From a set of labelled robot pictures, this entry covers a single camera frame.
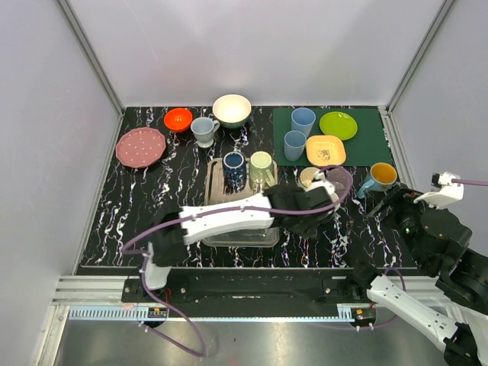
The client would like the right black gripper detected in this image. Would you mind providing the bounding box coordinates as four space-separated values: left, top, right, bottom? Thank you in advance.
362 179 444 268

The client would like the blue butterfly mug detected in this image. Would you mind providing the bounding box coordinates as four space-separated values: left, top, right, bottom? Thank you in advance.
357 162 397 199

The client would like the cream white mug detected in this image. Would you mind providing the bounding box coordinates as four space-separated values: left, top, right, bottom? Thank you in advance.
298 167 319 189

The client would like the light green mug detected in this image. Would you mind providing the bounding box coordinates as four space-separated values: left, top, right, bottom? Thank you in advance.
249 151 276 187

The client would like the lilac purple mug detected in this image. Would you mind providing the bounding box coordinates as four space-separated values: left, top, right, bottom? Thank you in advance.
326 168 353 192

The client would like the dark blue mug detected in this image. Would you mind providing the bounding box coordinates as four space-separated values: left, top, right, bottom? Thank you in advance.
222 152 247 185

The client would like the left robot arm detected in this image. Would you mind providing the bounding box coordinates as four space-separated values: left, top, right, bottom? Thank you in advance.
137 181 340 302

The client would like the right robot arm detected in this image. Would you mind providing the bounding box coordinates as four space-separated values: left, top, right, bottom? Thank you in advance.
345 184 487 365

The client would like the silver metal tray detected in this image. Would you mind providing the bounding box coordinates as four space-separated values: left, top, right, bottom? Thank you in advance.
203 158 280 248

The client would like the blue plastic tumbler front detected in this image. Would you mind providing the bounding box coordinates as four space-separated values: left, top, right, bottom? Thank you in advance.
284 130 307 162

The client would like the blue plastic tumbler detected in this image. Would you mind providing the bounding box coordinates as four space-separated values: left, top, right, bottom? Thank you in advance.
284 130 307 162
291 108 316 136

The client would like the yellow square plate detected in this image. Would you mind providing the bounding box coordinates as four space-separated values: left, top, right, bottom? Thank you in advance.
306 135 346 167

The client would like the dark green mat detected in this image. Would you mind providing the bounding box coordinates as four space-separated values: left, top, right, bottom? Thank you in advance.
272 107 393 167

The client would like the blue plastic tumbler rear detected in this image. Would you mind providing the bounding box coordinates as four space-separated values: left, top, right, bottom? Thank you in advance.
291 108 316 136

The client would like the lime green plate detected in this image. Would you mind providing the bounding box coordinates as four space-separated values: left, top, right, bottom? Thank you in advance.
319 111 358 140

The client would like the large white bowl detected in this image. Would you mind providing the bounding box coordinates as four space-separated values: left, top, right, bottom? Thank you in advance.
212 95 252 129

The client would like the light blue footed cup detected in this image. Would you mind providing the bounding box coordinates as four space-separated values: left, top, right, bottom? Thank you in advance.
191 117 220 149

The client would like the orange red bowl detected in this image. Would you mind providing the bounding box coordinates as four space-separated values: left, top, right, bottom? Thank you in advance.
163 108 193 133

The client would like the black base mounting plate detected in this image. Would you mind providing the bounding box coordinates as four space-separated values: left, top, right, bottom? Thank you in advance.
121 266 382 319

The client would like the pink dotted plate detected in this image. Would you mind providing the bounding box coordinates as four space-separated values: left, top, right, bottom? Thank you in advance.
115 127 166 169

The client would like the right aluminium frame post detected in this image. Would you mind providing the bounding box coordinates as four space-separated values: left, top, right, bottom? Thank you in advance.
384 0 458 115

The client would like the aluminium frame post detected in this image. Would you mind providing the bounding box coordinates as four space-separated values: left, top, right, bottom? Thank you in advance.
53 0 125 115
384 0 458 115

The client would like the grey slotted cable duct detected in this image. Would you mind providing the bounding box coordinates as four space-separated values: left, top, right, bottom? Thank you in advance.
69 306 355 323

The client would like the left aluminium frame post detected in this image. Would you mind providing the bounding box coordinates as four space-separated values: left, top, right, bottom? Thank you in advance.
53 0 125 115

